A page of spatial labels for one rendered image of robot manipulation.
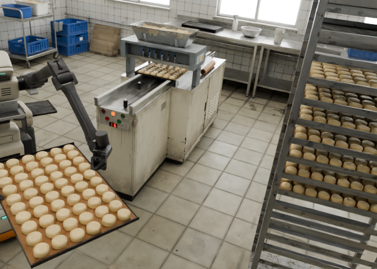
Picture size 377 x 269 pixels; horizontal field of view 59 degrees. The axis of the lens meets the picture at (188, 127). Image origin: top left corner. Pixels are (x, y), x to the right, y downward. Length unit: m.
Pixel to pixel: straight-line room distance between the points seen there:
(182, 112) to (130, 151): 0.72
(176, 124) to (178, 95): 0.30
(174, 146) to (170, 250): 1.12
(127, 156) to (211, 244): 0.92
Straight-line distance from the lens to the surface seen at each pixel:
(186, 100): 3.05
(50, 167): 1.59
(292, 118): 1.43
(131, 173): 2.75
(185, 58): 3.04
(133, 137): 2.57
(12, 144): 2.38
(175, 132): 3.22
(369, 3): 1.35
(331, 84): 1.42
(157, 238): 2.65
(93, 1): 7.44
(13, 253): 2.69
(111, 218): 1.34
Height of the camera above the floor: 1.87
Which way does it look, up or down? 26 degrees down
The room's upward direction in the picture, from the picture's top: 6 degrees clockwise
